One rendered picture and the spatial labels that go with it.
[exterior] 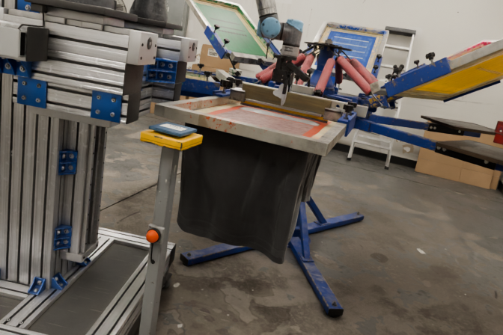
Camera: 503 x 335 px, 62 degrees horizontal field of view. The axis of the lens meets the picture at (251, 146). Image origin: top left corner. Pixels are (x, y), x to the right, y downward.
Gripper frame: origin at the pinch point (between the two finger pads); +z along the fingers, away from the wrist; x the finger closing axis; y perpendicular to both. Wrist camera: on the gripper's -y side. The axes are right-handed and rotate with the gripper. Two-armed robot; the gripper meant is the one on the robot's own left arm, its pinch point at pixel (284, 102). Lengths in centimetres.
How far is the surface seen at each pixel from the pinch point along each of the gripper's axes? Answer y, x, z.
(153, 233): 11, 82, 35
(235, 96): 22.7, 2.7, 1.4
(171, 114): 23, 60, 4
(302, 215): -8, -69, 76
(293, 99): -3.9, 1.6, -2.5
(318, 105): -15.0, 1.7, -2.1
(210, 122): 9, 60, 4
